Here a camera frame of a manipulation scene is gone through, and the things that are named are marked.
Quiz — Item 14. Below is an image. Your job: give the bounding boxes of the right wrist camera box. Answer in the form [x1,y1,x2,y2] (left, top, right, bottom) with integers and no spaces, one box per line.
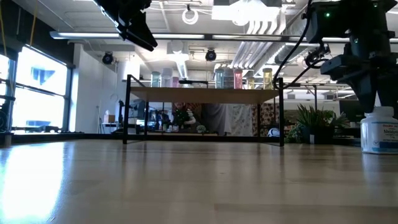
[320,54,355,76]

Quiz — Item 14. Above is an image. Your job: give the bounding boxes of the large bright window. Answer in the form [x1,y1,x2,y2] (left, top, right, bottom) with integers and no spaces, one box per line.
[0,45,74,133]

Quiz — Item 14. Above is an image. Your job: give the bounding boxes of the green potted plant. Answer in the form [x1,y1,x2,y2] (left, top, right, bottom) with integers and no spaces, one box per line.
[285,104,351,146]

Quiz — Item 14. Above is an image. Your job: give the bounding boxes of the white patterned hanging cloth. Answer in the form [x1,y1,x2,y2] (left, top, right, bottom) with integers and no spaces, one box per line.
[229,104,253,137]

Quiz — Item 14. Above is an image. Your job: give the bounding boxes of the pale translucent pill bottle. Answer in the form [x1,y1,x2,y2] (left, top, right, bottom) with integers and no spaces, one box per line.
[160,67,174,88]

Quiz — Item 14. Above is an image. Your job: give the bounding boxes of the white cable coil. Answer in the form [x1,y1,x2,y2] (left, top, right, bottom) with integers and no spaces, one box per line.
[182,4,200,26]

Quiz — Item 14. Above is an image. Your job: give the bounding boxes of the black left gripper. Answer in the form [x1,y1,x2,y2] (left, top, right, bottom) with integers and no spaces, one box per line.
[93,0,158,52]

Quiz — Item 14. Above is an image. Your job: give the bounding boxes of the grey hanging cloth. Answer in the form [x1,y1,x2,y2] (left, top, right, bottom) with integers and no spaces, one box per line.
[200,103,233,136]

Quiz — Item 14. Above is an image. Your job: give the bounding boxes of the black overhead camera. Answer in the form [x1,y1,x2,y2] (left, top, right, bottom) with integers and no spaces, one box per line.
[304,46,330,68]

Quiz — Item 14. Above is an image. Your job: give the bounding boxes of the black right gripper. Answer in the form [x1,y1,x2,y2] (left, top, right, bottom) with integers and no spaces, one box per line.
[343,39,398,113]

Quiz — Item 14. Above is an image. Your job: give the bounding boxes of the person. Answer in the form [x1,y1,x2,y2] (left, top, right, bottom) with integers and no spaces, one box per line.
[172,102,197,128]

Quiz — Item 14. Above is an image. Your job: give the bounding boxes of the salmon red transparent pill bottle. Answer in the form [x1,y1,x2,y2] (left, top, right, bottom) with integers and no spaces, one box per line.
[233,68,244,90]

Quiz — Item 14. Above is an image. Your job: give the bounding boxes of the small teal transparent pill bottle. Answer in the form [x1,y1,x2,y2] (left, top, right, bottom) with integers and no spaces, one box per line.
[150,71,161,88]

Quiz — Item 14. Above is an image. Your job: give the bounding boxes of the large yellow transparent pill bottle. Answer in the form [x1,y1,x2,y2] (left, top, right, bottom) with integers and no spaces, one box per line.
[262,67,274,91]

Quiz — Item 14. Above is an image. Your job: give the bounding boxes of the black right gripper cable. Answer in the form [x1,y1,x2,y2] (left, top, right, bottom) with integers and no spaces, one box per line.
[272,0,330,91]

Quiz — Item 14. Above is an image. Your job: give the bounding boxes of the large teal transparent pill bottle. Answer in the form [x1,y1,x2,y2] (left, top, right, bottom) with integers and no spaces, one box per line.
[215,68,225,90]

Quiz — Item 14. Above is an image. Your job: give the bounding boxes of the white ceiling pipes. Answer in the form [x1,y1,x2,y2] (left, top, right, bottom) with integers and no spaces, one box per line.
[231,12,287,69]

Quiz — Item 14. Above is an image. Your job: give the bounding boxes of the floral patterned panel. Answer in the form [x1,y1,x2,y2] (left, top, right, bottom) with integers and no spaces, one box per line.
[260,102,280,129]

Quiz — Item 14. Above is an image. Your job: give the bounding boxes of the white melatonin bottle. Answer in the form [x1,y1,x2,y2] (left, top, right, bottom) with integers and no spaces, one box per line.
[360,106,398,155]

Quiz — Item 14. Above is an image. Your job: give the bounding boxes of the black overhead rig beam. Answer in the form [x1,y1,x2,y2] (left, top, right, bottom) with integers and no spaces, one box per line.
[49,30,398,44]

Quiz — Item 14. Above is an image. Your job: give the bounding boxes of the silver ceiling duct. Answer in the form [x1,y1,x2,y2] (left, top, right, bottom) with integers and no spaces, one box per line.
[275,6,312,65]

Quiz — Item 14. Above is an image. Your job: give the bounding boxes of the wooden shelf black metal frame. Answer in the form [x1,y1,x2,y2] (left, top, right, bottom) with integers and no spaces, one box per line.
[123,74,285,147]

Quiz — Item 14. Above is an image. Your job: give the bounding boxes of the black computer monitor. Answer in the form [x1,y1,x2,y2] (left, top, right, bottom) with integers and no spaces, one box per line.
[338,99,366,123]

